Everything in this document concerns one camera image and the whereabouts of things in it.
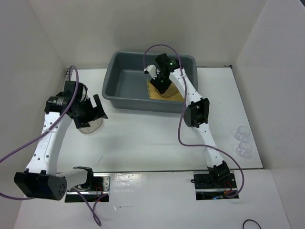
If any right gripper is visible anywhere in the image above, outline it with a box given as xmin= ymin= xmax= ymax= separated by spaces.
xmin=149 ymin=71 xmax=172 ymax=94

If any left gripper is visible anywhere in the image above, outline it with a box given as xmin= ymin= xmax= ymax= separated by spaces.
xmin=73 ymin=94 xmax=107 ymax=129

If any clear plate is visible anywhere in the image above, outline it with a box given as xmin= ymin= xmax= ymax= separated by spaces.
xmin=154 ymin=84 xmax=178 ymax=98
xmin=78 ymin=118 xmax=103 ymax=135

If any bamboo mat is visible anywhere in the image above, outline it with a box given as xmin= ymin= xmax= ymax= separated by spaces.
xmin=147 ymin=80 xmax=183 ymax=102

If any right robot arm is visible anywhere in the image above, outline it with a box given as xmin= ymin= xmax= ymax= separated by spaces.
xmin=145 ymin=53 xmax=230 ymax=187

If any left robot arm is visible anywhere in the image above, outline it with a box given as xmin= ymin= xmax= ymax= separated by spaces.
xmin=14 ymin=81 xmax=108 ymax=200

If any grey plastic bin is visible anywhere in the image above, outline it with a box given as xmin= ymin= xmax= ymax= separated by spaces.
xmin=102 ymin=51 xmax=183 ymax=114

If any clear plastic cup near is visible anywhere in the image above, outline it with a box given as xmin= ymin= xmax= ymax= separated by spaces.
xmin=236 ymin=141 xmax=253 ymax=159

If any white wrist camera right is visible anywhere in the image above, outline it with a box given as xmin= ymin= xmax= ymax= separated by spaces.
xmin=144 ymin=64 xmax=160 ymax=79

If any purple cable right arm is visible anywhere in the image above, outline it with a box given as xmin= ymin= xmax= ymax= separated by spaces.
xmin=143 ymin=44 xmax=246 ymax=199

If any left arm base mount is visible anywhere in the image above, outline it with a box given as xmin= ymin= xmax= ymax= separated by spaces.
xmin=64 ymin=173 xmax=111 ymax=203

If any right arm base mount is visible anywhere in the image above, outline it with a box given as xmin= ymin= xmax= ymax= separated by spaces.
xmin=190 ymin=171 xmax=238 ymax=200

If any black cable loop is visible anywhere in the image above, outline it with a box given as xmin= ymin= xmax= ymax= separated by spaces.
xmin=243 ymin=219 xmax=262 ymax=229

